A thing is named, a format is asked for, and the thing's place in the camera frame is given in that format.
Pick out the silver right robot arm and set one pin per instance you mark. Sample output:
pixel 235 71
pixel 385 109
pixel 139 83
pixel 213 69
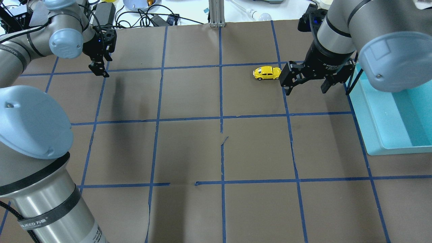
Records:
pixel 392 40

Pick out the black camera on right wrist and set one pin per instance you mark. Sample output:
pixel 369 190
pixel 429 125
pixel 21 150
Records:
pixel 311 20

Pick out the yellow toy beetle car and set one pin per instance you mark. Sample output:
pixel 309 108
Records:
pixel 267 72

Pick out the white light bulb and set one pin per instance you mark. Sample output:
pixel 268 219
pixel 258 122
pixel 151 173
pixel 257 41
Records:
pixel 259 16

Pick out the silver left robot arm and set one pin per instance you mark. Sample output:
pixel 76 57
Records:
pixel 36 133

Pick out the black power adapter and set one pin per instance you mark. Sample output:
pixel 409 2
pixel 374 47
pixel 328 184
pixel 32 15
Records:
pixel 158 21

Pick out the aluminium frame post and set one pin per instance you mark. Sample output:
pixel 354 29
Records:
pixel 217 13

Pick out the brown paper table mat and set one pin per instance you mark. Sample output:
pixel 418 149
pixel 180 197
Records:
pixel 182 145

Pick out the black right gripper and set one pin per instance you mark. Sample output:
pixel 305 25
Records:
pixel 324 61

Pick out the blue bowl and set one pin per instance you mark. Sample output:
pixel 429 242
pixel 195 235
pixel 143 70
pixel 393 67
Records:
pixel 140 4

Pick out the teal plastic bin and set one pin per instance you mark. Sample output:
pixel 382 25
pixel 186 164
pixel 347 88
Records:
pixel 393 123

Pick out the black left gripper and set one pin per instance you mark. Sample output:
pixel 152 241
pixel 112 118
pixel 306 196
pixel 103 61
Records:
pixel 91 50

